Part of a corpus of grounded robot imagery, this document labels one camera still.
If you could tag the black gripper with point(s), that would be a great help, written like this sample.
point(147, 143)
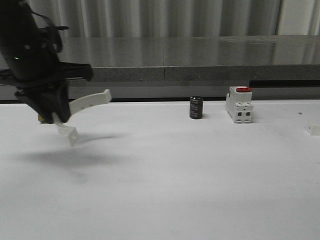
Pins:
point(32, 66)

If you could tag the white half-ring pipe clamp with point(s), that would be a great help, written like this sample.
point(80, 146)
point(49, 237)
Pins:
point(76, 106)

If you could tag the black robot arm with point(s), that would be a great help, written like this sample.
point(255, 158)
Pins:
point(18, 24)

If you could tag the brass valve red handwheel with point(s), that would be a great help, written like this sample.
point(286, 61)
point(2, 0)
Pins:
point(41, 119)

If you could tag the black cylindrical capacitor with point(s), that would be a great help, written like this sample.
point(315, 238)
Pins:
point(196, 107)

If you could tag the grey stone counter ledge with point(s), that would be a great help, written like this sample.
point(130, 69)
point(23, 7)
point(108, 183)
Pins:
point(261, 60)

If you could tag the white circuit breaker red switch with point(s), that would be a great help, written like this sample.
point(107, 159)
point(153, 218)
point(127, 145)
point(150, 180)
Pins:
point(239, 104)

